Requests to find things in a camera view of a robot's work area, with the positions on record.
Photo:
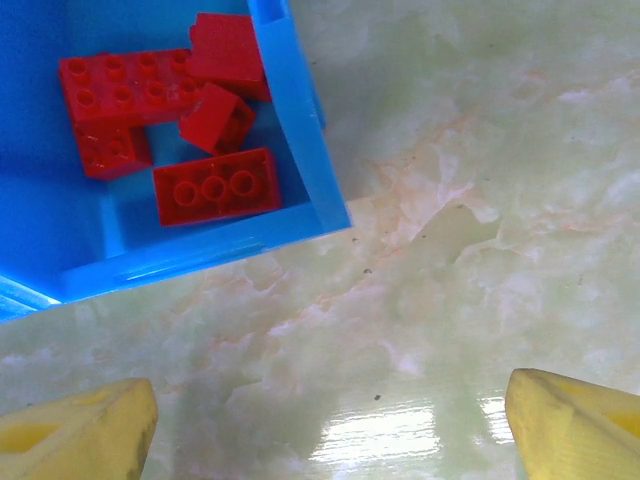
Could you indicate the red two-by-four lego brick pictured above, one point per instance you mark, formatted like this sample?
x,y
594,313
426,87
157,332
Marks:
x,y
215,200
125,95

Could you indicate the scuffed red two-by-two lego brick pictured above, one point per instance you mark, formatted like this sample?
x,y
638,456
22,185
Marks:
x,y
225,55

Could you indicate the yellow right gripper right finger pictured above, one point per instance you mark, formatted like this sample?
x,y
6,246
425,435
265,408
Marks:
x,y
575,435

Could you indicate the blue plastic container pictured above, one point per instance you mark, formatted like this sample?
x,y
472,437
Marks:
x,y
50,225

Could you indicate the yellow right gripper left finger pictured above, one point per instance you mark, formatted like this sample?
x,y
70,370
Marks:
x,y
75,440

